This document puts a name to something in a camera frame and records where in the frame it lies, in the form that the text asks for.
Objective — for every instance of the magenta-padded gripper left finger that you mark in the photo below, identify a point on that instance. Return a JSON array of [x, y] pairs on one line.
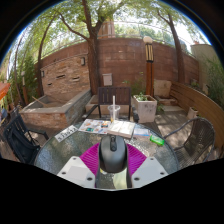
[[76, 171]]

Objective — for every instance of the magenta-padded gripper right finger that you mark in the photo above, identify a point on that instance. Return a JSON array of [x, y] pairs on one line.
[[148, 171]]

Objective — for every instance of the grey and black computer mouse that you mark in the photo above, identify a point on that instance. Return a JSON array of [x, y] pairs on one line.
[[113, 155]]

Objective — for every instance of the small green packet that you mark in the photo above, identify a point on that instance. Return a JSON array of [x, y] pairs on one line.
[[157, 140]]

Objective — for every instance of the black and white printed sign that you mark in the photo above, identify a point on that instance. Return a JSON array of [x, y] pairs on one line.
[[66, 133]]

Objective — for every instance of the pale blue booklet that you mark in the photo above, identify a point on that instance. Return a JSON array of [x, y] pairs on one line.
[[142, 132]]

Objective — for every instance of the open white book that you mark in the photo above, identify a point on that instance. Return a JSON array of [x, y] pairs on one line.
[[121, 129]]

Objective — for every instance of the dark wicker chair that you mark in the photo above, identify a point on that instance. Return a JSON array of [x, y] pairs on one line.
[[196, 140]]

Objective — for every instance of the white square planter with plant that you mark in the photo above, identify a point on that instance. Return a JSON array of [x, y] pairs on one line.
[[146, 110]]

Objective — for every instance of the black backpack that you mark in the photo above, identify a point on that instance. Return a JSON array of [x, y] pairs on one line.
[[20, 145]]

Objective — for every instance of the raised stone basin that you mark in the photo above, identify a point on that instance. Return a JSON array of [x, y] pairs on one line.
[[43, 118]]

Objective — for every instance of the clear plastic cup with straw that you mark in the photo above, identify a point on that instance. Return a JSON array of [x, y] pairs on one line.
[[114, 111]]

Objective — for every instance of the small white plant pot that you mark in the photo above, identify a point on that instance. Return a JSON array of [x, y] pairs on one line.
[[192, 113]]

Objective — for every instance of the dark slatted armchair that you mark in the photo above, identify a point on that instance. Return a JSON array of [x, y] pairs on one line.
[[16, 128]]

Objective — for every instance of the dark wooden slat-back chair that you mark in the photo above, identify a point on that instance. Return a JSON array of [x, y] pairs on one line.
[[115, 96]]

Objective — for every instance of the beige stone block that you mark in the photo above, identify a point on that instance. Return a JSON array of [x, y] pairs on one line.
[[162, 88]]

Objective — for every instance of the curved wooden bench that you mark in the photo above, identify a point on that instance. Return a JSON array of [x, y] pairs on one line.
[[206, 106]]

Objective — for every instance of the thin curved tree trunk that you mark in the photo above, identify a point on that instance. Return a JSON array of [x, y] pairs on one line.
[[39, 73]]

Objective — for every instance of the orange parasol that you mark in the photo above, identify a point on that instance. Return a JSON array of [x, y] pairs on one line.
[[4, 90]]

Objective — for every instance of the thick forked tree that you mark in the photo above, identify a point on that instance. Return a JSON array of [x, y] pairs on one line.
[[92, 63]]

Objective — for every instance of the slim dark tree trunk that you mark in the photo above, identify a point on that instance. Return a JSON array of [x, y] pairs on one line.
[[178, 56]]

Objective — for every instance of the grey wall-mounted box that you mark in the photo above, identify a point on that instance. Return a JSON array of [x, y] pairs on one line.
[[107, 79]]

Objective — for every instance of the wooden garden lamp post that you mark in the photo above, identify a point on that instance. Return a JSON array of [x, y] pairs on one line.
[[149, 73]]

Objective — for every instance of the black wall lamp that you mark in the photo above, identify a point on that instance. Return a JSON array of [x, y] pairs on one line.
[[82, 61], [42, 73]]

